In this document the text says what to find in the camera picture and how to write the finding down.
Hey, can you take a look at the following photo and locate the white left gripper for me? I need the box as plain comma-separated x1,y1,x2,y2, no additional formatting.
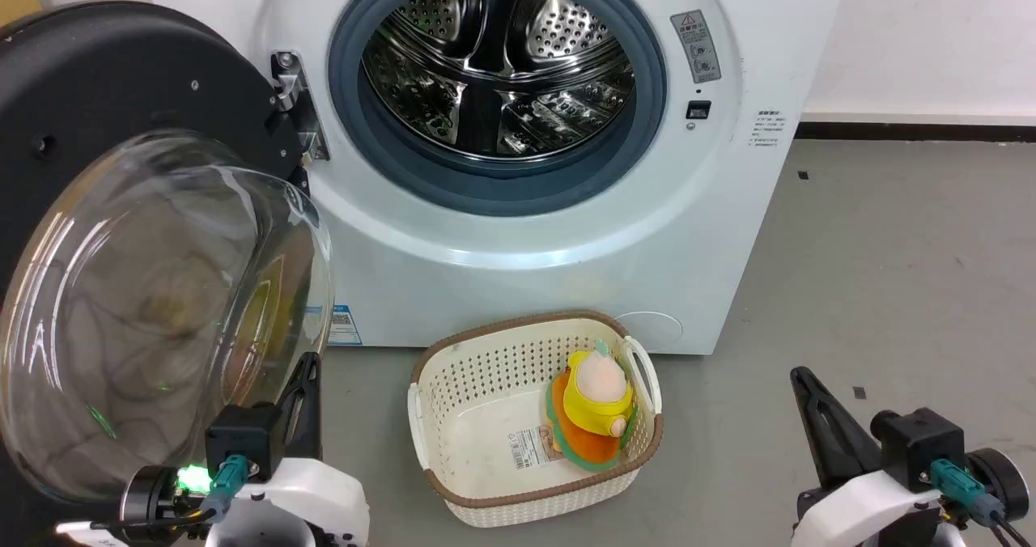
204,352,371,547

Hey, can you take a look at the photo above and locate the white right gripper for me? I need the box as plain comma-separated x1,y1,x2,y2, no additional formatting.
790,366,946,547

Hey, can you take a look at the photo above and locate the white front-load washing machine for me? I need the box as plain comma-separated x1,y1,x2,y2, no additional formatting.
136,0,851,358

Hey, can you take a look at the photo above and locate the metal door hinge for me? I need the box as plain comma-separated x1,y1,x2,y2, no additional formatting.
270,49,331,164

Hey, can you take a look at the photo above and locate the black washer door glass bowl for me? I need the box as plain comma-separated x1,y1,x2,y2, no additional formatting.
0,1,335,547

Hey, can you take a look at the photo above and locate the blue and white sticker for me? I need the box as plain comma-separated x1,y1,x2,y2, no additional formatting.
327,304,363,346

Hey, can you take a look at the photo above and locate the cream laundry basket brown rim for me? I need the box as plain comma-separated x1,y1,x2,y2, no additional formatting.
407,310,665,528

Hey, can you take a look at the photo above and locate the round white filter cover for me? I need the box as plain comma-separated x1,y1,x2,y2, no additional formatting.
615,312,684,354

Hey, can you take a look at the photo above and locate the paper barcode label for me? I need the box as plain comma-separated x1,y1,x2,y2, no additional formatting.
507,425,566,472

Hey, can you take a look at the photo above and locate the yellow and orange plush doll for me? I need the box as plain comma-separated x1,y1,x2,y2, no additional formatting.
543,339,641,473

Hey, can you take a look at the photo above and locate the steel perforated washer drum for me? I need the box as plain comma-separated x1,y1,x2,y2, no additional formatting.
361,0,637,160

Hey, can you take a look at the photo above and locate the grey warning sticker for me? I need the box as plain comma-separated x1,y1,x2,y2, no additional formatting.
669,9,723,85

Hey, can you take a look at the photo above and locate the teal plug black cable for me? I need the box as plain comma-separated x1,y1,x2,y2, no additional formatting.
89,453,250,529
929,459,1022,547

